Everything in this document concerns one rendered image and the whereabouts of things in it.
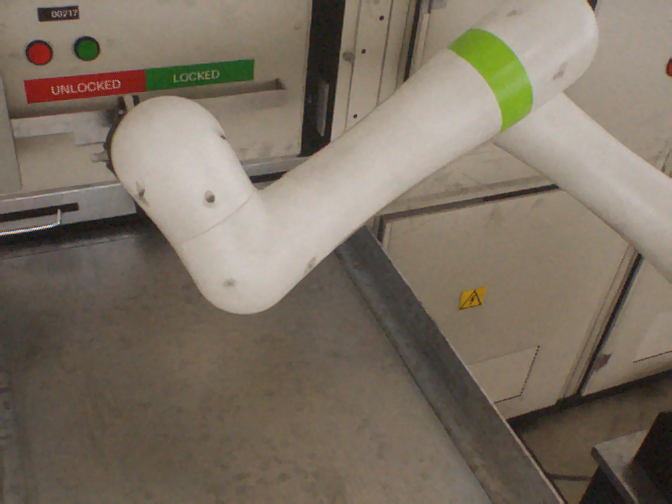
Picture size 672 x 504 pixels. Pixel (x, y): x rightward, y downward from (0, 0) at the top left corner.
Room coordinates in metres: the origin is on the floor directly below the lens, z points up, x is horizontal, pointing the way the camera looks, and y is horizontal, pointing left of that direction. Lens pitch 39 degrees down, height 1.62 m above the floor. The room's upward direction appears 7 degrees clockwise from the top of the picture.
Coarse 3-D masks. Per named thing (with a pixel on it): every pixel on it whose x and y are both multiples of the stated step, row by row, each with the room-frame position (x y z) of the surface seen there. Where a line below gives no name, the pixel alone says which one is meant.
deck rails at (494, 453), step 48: (384, 288) 0.86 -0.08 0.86; (0, 336) 0.69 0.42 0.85; (432, 336) 0.74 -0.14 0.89; (0, 384) 0.61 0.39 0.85; (432, 384) 0.70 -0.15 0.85; (0, 432) 0.54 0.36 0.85; (480, 432) 0.62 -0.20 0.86; (0, 480) 0.48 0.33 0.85; (480, 480) 0.56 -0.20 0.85; (528, 480) 0.54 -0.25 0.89
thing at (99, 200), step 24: (264, 168) 1.06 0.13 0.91; (288, 168) 1.08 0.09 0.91; (48, 192) 0.91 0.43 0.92; (72, 192) 0.92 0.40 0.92; (96, 192) 0.93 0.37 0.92; (120, 192) 0.95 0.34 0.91; (0, 216) 0.87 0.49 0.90; (24, 216) 0.89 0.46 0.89; (48, 216) 0.90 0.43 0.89; (72, 216) 0.92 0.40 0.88; (96, 216) 0.93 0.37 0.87
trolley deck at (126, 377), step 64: (64, 256) 0.86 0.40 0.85; (128, 256) 0.88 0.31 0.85; (64, 320) 0.73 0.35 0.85; (128, 320) 0.75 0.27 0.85; (192, 320) 0.76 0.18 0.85; (256, 320) 0.78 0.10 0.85; (320, 320) 0.79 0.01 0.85; (64, 384) 0.62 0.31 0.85; (128, 384) 0.64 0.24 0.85; (192, 384) 0.65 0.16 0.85; (256, 384) 0.66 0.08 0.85; (320, 384) 0.68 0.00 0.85; (384, 384) 0.69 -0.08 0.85; (64, 448) 0.53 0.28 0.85; (128, 448) 0.54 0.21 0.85; (192, 448) 0.55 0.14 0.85; (256, 448) 0.57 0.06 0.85; (320, 448) 0.58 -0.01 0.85; (384, 448) 0.59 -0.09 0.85; (448, 448) 0.60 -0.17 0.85
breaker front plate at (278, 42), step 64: (0, 0) 0.91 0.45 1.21; (64, 0) 0.94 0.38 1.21; (128, 0) 0.98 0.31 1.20; (192, 0) 1.02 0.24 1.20; (256, 0) 1.06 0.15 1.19; (0, 64) 0.90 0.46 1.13; (64, 64) 0.94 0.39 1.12; (128, 64) 0.97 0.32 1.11; (192, 64) 1.02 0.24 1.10; (256, 64) 1.06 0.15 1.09; (256, 128) 1.06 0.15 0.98
